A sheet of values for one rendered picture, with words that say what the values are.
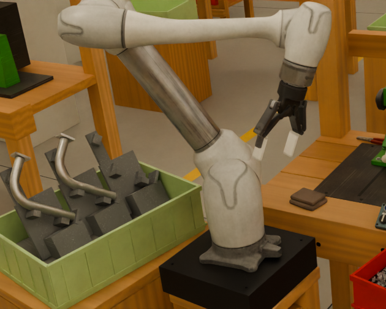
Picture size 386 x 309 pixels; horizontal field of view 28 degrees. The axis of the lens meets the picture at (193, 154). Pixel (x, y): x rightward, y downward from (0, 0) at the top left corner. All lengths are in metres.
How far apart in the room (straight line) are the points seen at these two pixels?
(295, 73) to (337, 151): 0.97
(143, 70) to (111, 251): 0.59
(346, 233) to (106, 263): 0.75
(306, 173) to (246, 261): 0.71
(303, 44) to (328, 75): 0.98
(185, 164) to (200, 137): 2.79
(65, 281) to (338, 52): 1.30
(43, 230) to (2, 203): 2.45
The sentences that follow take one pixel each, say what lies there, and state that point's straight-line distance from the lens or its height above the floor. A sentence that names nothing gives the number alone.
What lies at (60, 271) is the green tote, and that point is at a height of 0.92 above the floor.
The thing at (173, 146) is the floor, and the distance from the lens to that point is 5.31.
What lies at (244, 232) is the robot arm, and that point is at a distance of 2.12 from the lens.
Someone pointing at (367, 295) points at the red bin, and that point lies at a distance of 2.15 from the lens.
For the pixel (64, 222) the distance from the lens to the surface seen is 2.55.
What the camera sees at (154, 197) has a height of 0.89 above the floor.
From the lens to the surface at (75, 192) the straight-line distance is 2.59.
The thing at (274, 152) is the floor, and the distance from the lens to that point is 5.03.
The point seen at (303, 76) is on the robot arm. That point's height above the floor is 1.46.
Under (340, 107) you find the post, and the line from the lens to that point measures 2.98.
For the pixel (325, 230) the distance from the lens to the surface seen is 2.46.
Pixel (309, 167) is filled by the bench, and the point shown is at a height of 0.88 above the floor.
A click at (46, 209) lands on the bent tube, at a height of 1.01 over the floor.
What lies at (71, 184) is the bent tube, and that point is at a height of 1.04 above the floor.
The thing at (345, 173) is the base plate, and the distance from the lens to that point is 2.72.
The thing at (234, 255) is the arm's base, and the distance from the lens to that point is 2.15.
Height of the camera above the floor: 2.13
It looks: 24 degrees down
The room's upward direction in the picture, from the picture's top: 8 degrees counter-clockwise
